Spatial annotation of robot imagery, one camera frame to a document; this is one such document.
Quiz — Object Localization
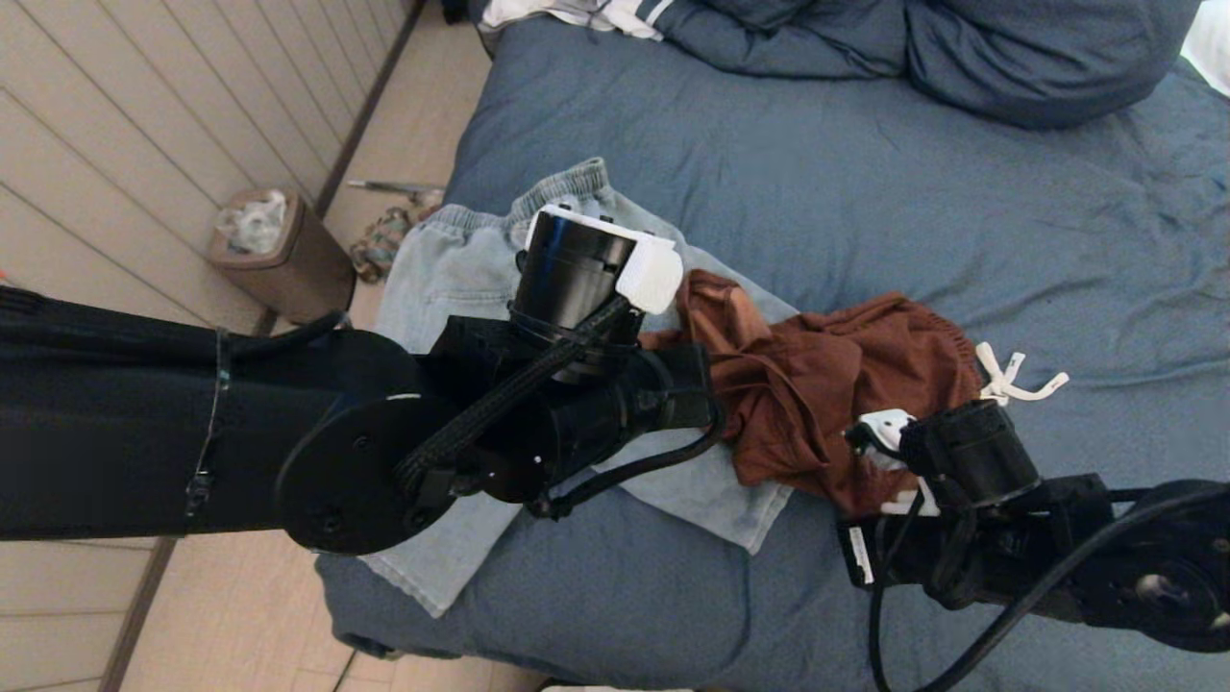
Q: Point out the rust brown shorts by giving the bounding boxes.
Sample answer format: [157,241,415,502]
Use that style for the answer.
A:
[639,269,1070,517]

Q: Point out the crumpled blue blanket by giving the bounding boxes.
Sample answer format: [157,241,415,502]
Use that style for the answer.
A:
[663,0,912,80]

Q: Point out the clear plastic bin liner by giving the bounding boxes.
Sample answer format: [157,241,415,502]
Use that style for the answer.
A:
[213,188,289,255]

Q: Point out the brown metal trash bin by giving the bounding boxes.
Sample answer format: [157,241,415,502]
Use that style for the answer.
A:
[208,187,357,326]

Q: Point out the light blue denim shorts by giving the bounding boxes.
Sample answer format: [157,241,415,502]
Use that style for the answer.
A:
[360,157,800,619]

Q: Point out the white striped garment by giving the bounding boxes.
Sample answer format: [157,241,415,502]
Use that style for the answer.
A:
[479,0,685,41]

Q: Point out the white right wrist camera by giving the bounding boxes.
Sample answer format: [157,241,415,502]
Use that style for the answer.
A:
[844,408,941,518]

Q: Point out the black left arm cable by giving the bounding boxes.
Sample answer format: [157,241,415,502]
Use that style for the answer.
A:
[216,309,349,362]

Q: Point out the blue pillow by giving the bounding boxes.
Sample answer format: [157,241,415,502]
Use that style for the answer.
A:
[905,0,1202,129]

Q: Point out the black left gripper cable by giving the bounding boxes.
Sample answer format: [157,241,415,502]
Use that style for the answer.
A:
[524,370,725,520]

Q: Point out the blue bed cover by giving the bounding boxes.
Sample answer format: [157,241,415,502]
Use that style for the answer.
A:
[315,14,1230,692]

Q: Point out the silver metal object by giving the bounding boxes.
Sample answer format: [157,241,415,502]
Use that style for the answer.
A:
[346,178,446,205]

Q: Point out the white pillow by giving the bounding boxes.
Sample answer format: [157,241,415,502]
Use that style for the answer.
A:
[1180,0,1230,97]

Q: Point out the multicoloured cloth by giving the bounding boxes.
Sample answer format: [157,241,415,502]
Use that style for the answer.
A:
[348,204,441,284]

